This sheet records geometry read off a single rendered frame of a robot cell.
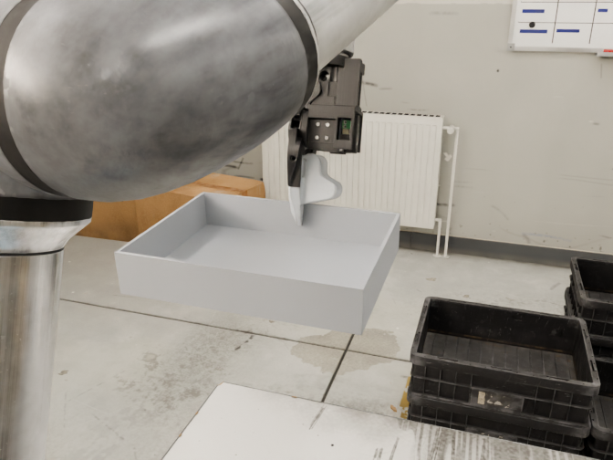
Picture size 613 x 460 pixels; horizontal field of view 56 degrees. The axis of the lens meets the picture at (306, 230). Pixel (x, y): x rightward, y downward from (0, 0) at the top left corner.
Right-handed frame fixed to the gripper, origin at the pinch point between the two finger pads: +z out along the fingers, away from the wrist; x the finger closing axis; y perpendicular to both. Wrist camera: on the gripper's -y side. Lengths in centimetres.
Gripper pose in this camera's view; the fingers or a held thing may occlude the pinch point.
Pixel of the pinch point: (296, 214)
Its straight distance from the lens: 75.3
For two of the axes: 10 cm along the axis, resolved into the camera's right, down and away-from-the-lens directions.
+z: -0.7, 9.9, 0.9
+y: 9.7, 0.9, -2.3
